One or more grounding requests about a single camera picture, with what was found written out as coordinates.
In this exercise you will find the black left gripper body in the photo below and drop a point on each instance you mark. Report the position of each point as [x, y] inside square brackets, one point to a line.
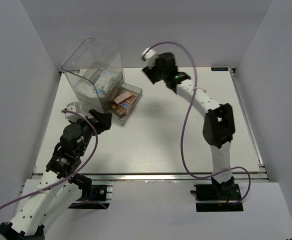
[87, 131]

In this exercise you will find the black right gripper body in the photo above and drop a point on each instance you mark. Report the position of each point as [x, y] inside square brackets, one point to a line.
[154, 74]

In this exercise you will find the beige makeup box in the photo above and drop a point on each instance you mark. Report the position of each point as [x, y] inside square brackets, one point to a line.
[122, 97]

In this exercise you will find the white cotton pad pack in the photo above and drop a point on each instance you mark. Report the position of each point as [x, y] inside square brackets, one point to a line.
[88, 91]
[104, 82]

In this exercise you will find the clear acrylic drawer organizer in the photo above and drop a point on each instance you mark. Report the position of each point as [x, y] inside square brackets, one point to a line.
[96, 75]

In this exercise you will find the four-pan brown eyeshadow palette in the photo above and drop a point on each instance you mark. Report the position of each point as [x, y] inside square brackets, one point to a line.
[132, 99]

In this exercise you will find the colourful glitter eyeshadow palette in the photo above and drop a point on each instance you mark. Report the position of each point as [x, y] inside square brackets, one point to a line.
[126, 105]

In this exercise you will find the twelve-pan brown eyeshadow palette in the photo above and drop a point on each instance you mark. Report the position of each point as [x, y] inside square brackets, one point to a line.
[119, 110]

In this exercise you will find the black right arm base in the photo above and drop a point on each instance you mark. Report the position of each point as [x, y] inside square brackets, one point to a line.
[217, 198]

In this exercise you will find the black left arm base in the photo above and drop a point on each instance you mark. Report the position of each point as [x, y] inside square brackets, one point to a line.
[94, 195]

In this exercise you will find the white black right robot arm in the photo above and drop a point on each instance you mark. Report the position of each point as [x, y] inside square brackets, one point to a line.
[218, 125]

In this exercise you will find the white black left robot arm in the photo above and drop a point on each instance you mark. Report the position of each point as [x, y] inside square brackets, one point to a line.
[61, 185]

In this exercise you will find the black XDOF label sticker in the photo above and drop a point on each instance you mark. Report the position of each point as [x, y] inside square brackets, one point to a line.
[219, 69]

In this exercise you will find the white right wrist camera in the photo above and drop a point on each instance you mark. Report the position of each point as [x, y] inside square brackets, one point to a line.
[149, 56]

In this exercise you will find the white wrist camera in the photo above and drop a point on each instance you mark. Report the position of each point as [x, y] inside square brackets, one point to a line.
[74, 107]
[149, 56]

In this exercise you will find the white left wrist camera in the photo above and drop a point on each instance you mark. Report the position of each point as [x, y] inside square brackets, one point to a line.
[74, 107]

